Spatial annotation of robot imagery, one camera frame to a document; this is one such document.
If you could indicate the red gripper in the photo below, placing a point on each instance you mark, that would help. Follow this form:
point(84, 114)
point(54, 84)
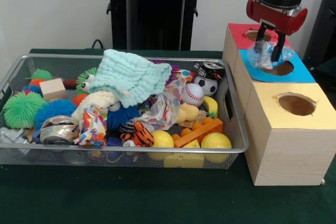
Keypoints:
point(283, 22)

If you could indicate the clear bottle with blue label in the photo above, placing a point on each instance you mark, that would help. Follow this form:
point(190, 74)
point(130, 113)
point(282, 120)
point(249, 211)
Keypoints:
point(265, 56)

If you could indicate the polka dot cloth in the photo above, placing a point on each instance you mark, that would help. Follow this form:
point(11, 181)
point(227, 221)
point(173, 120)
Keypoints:
point(92, 127)
point(168, 108)

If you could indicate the mint green muslin cloth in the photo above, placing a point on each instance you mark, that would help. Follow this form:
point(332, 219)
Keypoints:
point(131, 77)

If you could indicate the wooden three-hole box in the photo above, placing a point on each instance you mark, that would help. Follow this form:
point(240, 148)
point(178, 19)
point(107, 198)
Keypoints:
point(288, 150)

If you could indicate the black upright stand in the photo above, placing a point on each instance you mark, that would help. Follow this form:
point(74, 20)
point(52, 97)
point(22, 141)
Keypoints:
point(323, 24)

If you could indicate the dark green table cloth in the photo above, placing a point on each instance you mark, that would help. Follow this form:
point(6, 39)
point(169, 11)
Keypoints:
point(328, 67)
point(131, 197)

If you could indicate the small soccer ball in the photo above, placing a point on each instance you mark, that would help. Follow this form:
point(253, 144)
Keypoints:
point(207, 86)

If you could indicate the white baseball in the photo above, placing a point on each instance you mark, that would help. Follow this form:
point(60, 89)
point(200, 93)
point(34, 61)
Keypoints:
point(193, 95)

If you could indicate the cream muslin cloth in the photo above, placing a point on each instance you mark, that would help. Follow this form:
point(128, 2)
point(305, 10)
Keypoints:
point(99, 100)

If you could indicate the plain wooden cube block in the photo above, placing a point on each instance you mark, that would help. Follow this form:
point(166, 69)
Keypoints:
point(53, 89)

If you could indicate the blue spiky ball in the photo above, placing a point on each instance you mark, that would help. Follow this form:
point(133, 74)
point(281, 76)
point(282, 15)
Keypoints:
point(55, 111)

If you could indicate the crushed cream can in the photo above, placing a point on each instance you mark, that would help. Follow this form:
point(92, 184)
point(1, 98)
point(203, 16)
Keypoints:
point(60, 130)

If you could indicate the green spiky ball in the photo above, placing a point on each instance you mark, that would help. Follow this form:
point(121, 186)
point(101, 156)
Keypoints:
point(22, 108)

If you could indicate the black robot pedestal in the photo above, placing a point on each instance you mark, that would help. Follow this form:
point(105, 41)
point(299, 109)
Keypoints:
point(155, 19)

